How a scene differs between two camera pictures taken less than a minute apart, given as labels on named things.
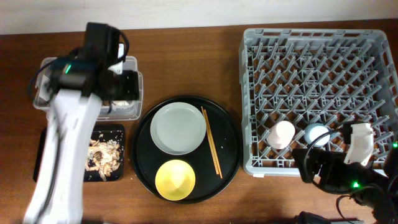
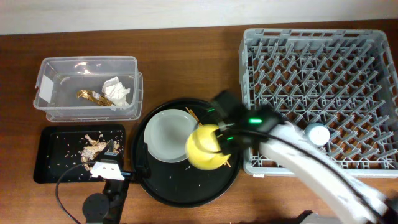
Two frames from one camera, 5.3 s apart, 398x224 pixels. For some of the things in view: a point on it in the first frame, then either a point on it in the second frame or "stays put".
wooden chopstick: (209, 141) -> (194, 116)
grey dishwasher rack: (300, 87) stays put
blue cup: (313, 130) stays put
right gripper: (332, 160) -> (222, 144)
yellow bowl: (175, 180) -> (201, 149)
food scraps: (103, 157) stays put
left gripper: (132, 90) -> (145, 168)
